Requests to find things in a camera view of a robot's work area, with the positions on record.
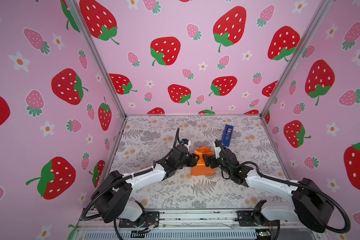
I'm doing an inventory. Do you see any orange yellow wrapping paper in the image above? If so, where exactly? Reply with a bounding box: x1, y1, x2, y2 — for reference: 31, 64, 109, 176
191, 146, 215, 176

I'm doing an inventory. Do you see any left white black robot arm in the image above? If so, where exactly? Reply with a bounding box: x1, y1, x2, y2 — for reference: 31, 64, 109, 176
82, 145, 200, 223

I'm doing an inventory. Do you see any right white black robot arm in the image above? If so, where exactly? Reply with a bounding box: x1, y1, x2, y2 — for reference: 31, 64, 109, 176
203, 153, 334, 233

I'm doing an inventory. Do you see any blue tape dispenser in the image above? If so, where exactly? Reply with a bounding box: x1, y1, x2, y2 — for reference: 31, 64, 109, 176
221, 125, 234, 147

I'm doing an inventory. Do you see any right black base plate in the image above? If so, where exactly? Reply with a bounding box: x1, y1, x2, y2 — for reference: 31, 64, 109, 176
234, 211, 278, 227

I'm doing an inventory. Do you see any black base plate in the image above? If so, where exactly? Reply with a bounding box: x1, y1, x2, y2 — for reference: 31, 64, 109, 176
118, 211, 160, 228
234, 211, 278, 227

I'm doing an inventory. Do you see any aluminium front frame rail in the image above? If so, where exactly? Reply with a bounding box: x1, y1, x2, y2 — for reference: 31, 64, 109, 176
71, 209, 330, 240

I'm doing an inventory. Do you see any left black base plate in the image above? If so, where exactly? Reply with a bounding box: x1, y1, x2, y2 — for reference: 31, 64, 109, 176
118, 211, 160, 228

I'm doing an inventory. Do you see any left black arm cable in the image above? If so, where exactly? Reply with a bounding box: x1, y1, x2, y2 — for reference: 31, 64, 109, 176
80, 127, 182, 240

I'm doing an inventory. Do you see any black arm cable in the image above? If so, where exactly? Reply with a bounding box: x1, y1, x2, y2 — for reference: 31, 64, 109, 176
80, 127, 182, 240
215, 138, 352, 235

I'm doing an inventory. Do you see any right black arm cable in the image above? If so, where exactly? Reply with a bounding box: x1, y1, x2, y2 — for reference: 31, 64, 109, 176
215, 138, 352, 235

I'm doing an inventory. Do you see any right aluminium corner post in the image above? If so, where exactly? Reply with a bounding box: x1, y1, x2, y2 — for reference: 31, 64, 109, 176
260, 0, 333, 120

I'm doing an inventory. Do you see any aluminium corner post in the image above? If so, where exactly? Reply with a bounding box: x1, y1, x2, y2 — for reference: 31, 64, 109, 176
260, 0, 333, 120
67, 0, 127, 119

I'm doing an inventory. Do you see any left aluminium corner post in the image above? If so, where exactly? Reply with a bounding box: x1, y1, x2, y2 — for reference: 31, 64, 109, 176
67, 0, 127, 119

